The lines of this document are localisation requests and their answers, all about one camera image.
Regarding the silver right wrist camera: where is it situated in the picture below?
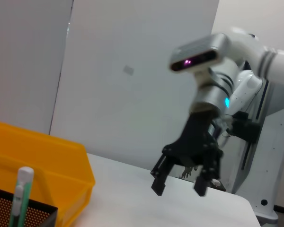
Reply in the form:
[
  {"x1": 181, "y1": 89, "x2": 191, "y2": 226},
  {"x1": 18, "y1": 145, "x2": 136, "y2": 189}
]
[{"x1": 169, "y1": 33, "x2": 230, "y2": 74}]

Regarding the yellow plastic bin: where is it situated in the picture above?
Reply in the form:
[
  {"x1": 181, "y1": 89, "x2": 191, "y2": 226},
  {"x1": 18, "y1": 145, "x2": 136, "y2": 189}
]
[{"x1": 0, "y1": 119, "x2": 96, "y2": 227}]

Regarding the white black humanoid robot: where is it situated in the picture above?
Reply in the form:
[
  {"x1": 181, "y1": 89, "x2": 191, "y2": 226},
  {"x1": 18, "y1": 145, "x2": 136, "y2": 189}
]
[{"x1": 179, "y1": 60, "x2": 263, "y2": 180}]

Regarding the green utility knife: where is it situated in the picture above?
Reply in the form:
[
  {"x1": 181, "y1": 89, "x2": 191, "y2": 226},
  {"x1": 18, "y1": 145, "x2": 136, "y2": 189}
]
[{"x1": 9, "y1": 166, "x2": 35, "y2": 227}]

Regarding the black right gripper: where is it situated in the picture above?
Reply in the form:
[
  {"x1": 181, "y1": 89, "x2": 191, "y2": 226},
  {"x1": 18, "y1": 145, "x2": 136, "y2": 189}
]
[{"x1": 150, "y1": 113, "x2": 225, "y2": 197}]

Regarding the small dark floor box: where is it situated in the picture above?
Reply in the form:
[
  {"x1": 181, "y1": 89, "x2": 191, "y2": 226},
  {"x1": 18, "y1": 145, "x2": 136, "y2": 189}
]
[{"x1": 210, "y1": 179, "x2": 226, "y2": 191}]

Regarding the black mesh pen holder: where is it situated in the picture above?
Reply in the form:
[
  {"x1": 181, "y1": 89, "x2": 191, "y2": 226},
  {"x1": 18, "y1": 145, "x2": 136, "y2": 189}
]
[{"x1": 0, "y1": 189, "x2": 59, "y2": 227}]

